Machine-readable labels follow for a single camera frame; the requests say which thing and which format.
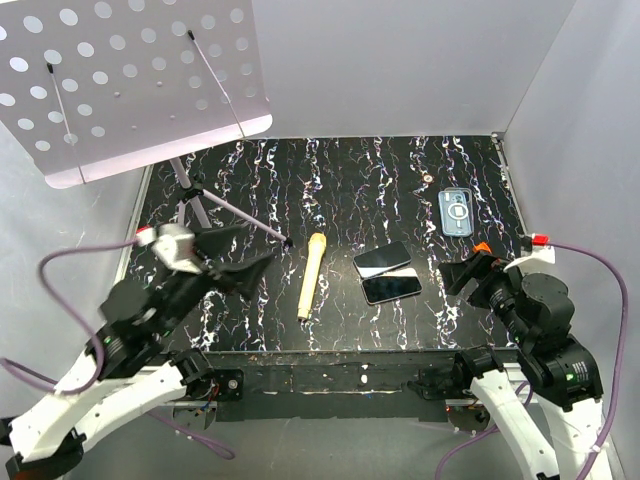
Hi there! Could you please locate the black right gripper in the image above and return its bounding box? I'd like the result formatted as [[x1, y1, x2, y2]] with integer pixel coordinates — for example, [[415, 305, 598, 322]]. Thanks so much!
[[437, 247, 535, 345]]

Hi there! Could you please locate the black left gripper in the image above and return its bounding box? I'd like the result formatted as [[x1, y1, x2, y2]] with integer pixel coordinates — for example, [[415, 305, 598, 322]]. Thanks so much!
[[150, 224, 275, 336]]

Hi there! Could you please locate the clear magsafe phone case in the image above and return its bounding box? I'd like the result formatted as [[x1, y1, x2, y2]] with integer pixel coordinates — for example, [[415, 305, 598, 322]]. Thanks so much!
[[438, 187, 474, 238]]

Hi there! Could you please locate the black smartphone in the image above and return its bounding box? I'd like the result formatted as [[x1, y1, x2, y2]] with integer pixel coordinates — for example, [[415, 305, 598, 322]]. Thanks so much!
[[361, 268, 422, 305]]

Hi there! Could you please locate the spare phone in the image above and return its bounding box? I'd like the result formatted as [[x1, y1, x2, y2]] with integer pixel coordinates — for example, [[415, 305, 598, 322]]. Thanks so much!
[[353, 241, 411, 279]]

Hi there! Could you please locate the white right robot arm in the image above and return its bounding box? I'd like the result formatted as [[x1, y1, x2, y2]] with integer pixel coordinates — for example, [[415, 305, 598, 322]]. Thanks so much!
[[438, 245, 612, 479]]

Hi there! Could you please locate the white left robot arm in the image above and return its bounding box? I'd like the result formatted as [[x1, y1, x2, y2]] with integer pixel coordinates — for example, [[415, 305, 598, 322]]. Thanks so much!
[[1, 223, 275, 479]]

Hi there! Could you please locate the orange plastic clip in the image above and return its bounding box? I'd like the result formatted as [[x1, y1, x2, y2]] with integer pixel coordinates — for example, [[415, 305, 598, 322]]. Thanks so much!
[[473, 242, 493, 255]]

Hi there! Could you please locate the white music stand tripod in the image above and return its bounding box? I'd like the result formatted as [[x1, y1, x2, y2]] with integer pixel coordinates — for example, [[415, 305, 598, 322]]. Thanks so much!
[[169, 157, 293, 248]]

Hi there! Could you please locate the white perforated music stand desk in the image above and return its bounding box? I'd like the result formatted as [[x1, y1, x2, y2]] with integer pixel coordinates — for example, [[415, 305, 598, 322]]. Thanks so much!
[[1, 1, 273, 189]]

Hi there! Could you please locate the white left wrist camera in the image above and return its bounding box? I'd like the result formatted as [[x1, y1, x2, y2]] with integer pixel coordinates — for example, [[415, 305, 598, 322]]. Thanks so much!
[[135, 223, 202, 275]]

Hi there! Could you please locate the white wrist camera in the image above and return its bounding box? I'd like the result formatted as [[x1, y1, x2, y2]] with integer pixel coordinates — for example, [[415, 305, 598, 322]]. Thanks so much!
[[504, 233, 556, 275], [135, 223, 202, 275]]

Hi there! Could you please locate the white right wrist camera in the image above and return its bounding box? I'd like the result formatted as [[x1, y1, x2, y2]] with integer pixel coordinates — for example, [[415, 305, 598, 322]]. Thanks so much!
[[504, 233, 556, 275]]

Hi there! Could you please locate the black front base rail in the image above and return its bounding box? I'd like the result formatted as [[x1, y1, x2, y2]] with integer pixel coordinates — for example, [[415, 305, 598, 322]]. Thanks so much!
[[164, 349, 521, 424]]

